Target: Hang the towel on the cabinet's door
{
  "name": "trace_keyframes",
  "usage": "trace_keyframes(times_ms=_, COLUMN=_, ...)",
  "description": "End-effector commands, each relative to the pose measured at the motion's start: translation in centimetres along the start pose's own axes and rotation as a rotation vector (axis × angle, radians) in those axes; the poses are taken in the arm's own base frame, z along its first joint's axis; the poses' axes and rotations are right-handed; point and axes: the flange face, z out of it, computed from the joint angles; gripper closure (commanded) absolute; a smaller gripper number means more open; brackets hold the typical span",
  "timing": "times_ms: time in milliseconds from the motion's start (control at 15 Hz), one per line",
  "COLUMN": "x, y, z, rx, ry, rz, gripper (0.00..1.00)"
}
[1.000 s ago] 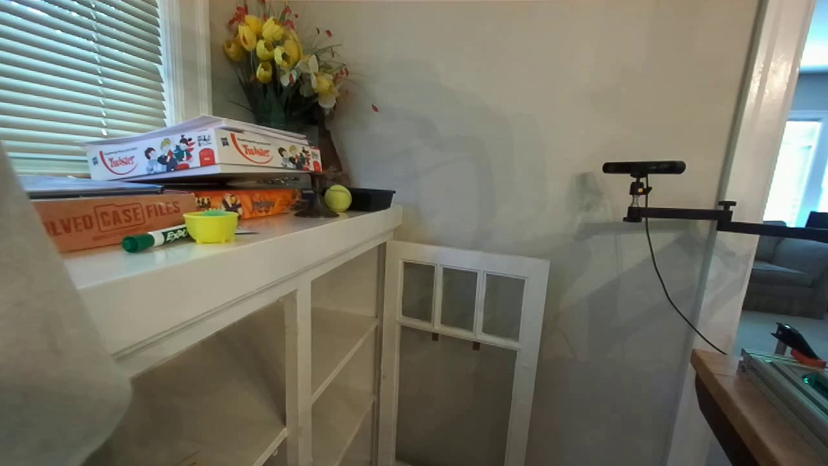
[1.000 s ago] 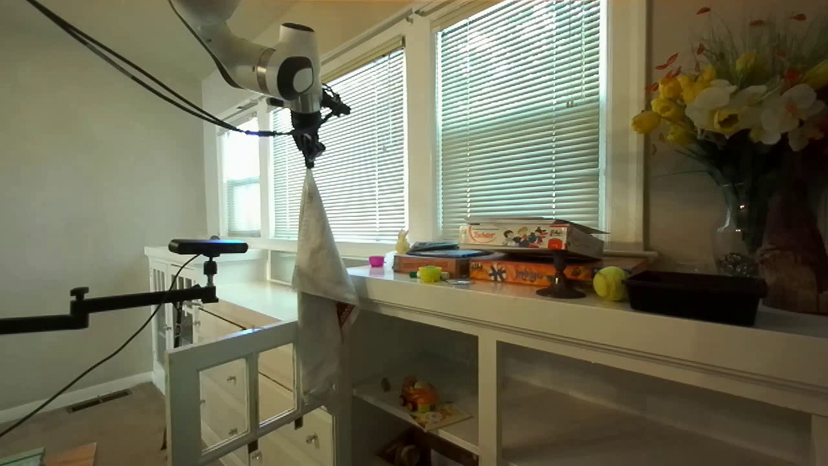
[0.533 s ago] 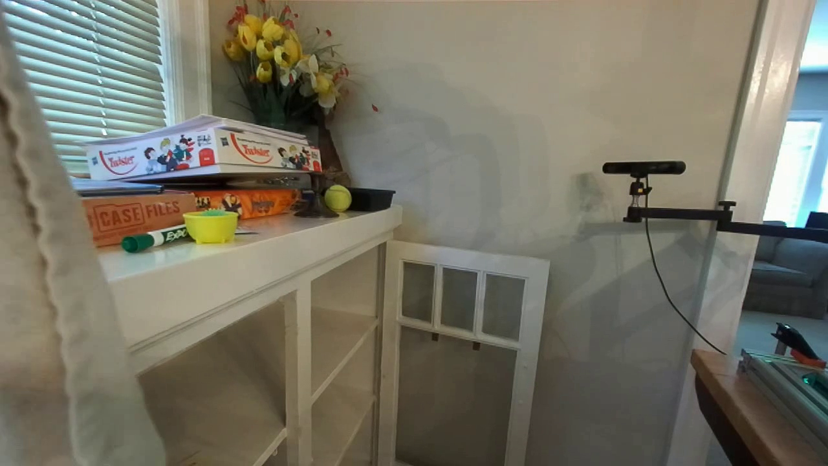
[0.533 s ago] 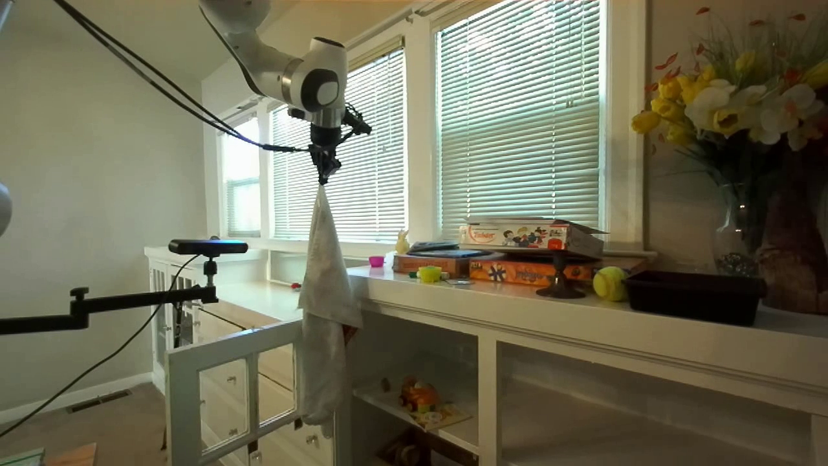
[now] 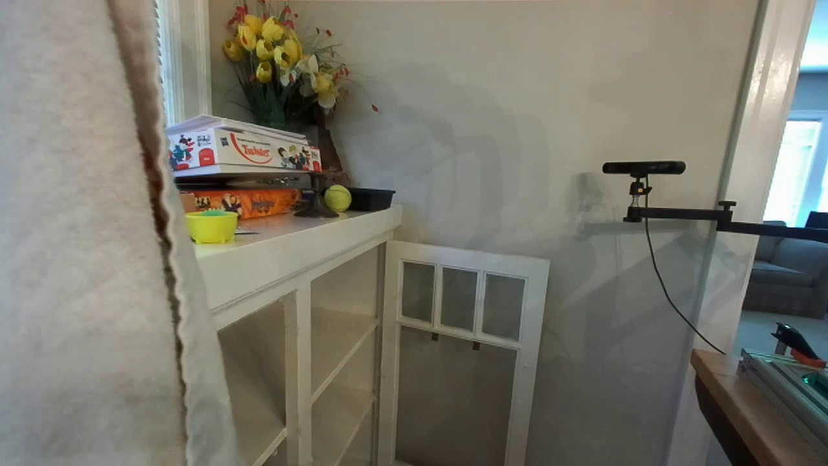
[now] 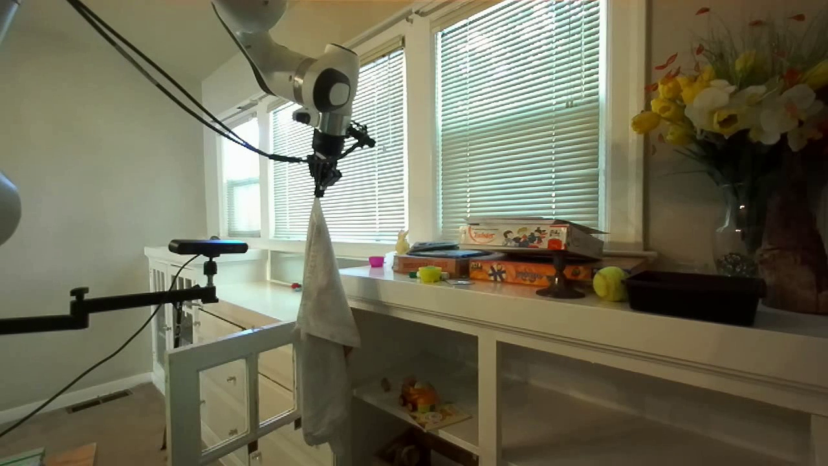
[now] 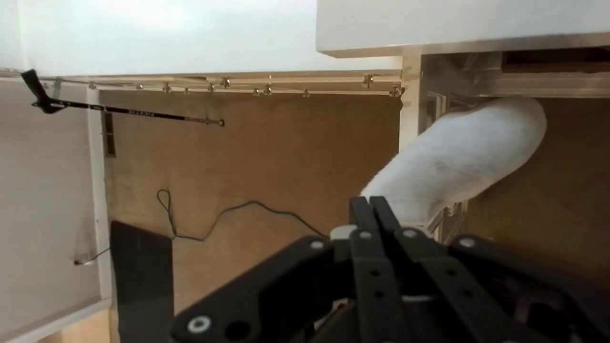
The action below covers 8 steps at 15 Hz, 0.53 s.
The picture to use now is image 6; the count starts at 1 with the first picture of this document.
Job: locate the orange toy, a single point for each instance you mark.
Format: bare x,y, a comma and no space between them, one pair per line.
417,397

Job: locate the dark brown vase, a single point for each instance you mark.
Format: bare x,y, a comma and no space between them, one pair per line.
797,241

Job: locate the small pink cup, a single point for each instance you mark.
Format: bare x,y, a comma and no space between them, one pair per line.
375,263

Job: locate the white cloth towel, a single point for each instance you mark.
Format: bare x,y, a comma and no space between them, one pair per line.
328,328

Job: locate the small yellow-green cup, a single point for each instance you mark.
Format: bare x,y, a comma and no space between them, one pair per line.
430,276

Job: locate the white paned cabinet door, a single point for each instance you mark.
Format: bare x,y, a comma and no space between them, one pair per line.
185,397

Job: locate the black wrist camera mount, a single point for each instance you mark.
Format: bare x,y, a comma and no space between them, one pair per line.
359,137

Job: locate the white board game box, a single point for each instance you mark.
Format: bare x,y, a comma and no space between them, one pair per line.
525,236

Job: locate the orange board game box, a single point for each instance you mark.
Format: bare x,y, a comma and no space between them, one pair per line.
518,273

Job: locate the narrow white window blind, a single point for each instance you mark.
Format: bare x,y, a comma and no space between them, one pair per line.
383,190

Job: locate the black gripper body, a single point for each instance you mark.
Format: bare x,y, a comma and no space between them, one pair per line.
328,152

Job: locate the brown case files box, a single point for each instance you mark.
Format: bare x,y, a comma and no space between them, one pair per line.
430,265

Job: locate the black stereo camera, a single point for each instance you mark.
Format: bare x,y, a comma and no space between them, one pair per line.
209,247

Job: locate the yellow and white flower bouquet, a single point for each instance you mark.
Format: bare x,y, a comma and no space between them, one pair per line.
714,104

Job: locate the yellow tennis ball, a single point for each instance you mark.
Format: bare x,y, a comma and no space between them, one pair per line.
611,283

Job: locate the dark brown toy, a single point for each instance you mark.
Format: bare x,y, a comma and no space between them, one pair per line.
404,447

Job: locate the black plastic tray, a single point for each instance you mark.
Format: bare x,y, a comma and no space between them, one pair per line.
695,300

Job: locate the wide white window blind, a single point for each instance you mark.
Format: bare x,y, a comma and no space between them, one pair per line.
518,112

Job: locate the black pedestal stand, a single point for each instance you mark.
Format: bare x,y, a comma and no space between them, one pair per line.
563,285

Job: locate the white dresser with drawers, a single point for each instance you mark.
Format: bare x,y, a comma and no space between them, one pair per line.
259,300

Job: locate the window blinds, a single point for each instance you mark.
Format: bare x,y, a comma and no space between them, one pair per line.
423,131

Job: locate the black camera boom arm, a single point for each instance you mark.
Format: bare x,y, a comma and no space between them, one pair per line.
130,301

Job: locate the small pale figurine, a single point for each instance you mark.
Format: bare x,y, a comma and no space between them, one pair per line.
401,244

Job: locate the white cabinet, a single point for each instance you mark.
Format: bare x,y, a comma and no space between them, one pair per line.
604,333

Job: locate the clear glass vase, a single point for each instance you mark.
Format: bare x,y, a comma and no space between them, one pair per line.
742,229

